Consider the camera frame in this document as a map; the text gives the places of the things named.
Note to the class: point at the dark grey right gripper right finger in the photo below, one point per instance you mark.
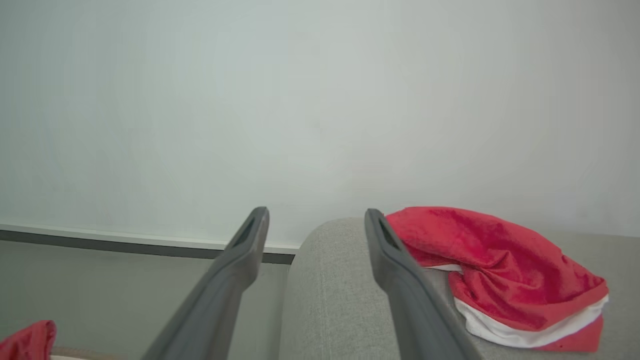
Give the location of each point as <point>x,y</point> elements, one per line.
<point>410,300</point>

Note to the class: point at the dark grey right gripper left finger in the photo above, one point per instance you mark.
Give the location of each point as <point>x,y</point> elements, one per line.
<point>220,290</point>

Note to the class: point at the grey fabric sofa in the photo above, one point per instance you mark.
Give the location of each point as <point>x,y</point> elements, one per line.
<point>340,295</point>

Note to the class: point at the red and white garment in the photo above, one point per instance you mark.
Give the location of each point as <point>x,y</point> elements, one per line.
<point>505,270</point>

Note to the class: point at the white and grey baseboard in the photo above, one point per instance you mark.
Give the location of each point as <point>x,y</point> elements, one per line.
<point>125,241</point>

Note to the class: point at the red cloth piece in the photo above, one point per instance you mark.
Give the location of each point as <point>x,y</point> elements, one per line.
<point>29,343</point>

